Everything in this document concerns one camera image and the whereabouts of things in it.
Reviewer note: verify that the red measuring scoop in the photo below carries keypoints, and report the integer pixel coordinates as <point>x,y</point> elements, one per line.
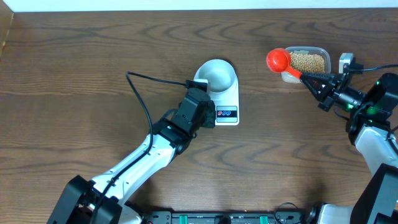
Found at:
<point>279,60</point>

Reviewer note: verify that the grey round bowl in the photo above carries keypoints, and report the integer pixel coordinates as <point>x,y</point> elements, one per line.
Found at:
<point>219,73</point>

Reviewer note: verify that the pile of soybeans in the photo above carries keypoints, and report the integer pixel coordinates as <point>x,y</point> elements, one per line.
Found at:
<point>308,63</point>

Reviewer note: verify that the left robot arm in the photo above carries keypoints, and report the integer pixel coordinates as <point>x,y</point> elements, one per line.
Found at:
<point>103,198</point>

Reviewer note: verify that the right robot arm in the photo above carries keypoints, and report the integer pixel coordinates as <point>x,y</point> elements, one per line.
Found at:
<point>370,131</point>

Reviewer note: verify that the clear plastic container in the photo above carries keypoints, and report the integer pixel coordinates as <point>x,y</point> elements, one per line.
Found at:
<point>311,51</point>

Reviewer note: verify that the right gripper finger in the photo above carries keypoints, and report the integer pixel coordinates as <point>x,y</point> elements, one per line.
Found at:
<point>320,89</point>
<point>324,77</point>

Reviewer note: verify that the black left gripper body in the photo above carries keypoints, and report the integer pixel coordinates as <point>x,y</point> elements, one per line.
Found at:
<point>206,116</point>

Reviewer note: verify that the white digital kitchen scale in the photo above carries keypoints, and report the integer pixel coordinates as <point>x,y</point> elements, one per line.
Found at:
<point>227,105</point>

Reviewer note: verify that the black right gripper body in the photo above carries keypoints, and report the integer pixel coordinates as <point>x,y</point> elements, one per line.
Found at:
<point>325,104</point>

